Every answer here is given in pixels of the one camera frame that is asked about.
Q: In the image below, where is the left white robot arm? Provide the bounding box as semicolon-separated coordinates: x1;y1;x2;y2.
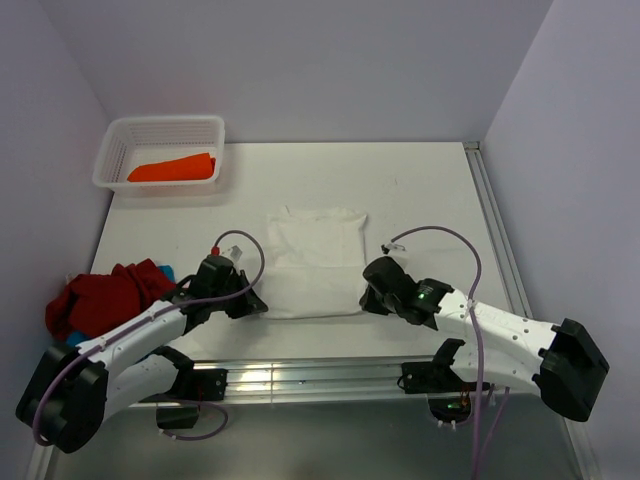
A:
16;255;268;453

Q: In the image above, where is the front aluminium rail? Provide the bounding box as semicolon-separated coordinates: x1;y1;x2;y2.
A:
124;355;501;411

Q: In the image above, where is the right side aluminium rail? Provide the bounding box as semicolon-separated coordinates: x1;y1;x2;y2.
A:
463;142;533;318

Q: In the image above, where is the aluminium rail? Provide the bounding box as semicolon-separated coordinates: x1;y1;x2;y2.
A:
124;355;501;411
463;142;533;318

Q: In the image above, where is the white printed t-shirt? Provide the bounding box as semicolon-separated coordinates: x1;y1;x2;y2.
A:
260;207;367;320

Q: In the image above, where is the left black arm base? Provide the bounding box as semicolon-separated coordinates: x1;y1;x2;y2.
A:
155;368;229;439

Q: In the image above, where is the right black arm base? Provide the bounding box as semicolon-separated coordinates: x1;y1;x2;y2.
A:
397;362;475;425

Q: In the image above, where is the white plastic basket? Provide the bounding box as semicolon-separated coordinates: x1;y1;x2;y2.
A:
92;115;225;197

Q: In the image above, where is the dark red t-shirt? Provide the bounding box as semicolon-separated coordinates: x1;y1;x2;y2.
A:
45;259;176;341

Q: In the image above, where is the blue t-shirt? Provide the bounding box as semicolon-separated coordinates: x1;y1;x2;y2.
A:
65;260;175;345

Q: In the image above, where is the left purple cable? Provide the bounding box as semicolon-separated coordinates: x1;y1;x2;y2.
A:
32;229;266;447

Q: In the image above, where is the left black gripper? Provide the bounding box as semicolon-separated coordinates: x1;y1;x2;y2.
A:
210;269;266;319

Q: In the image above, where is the orange rolled t-shirt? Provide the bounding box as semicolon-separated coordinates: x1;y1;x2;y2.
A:
127;153;216;183

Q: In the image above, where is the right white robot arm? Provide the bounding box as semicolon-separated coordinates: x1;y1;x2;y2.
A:
360;256;609;422

